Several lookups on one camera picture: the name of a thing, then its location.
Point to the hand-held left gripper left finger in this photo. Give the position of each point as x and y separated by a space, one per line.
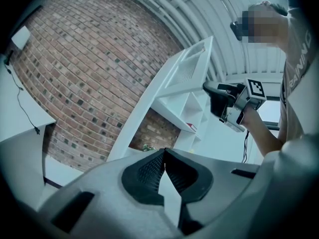
144 180

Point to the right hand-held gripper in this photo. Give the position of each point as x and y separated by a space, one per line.
255 88

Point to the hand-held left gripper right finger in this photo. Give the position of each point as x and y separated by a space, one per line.
187 180

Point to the white glass-panel cabinet door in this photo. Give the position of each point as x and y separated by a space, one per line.
185 71

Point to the person's right forearm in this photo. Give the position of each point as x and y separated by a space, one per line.
261 131

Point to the white table top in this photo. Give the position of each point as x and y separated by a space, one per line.
17 108

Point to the small potted green plant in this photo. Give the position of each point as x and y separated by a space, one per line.
147 148

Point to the red book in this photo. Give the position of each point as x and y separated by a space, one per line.
192 126

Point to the person's grey printed t-shirt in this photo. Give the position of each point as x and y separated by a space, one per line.
299 71

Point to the person's head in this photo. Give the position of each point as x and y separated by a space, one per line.
264 26

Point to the bundle of white ceiling pipes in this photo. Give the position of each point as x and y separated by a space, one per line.
174 6

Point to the white shade table lamp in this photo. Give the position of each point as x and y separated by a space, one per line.
21 37

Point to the white wall cabinet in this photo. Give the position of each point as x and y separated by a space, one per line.
139 113

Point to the black head-worn camera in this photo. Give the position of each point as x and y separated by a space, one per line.
235 30

